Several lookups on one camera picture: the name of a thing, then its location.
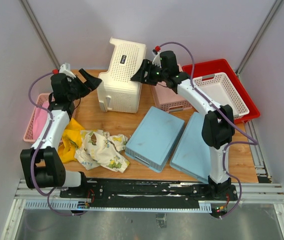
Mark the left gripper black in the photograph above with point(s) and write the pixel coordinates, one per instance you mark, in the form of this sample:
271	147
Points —
92	82

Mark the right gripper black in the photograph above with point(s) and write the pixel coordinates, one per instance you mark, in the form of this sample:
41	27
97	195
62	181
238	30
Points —
147	66

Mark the large cream laundry basket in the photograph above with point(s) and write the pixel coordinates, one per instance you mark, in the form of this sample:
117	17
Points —
118	92

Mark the pink perforated basket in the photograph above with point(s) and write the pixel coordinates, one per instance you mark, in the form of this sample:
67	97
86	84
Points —
168	101

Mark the blue perforated basket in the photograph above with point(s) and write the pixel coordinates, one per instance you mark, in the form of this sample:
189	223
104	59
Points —
192	155
155	138

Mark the white perforated basket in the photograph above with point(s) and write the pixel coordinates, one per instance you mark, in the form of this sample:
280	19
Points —
219	87

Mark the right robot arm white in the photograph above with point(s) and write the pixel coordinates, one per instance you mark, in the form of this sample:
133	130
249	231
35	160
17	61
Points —
218	126

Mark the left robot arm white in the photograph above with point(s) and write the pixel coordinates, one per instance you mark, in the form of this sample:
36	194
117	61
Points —
41	164

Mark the red plastic tray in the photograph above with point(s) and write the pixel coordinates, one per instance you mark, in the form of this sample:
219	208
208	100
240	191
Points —
221	65

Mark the yellow cloth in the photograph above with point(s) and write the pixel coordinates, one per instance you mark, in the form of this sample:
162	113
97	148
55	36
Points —
71	141

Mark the pink basket with clothes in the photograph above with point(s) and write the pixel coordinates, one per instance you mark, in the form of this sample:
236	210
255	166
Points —
42	100

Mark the pink cloth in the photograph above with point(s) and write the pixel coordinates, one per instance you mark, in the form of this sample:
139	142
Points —
39	120

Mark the printed white baby cloth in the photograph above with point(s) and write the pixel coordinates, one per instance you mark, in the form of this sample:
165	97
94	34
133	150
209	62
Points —
100	149

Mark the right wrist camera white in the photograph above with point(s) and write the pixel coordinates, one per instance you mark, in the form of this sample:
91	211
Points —
156	60

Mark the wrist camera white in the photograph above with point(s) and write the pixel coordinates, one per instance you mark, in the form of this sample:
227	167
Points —
156	60
65	69

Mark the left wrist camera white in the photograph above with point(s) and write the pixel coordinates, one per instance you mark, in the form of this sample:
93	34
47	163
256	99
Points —
65	69

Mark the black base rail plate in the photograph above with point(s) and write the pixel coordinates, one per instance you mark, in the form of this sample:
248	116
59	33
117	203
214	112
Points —
157	193

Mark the slotted cable duct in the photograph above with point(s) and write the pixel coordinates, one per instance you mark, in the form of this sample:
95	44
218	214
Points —
81	206

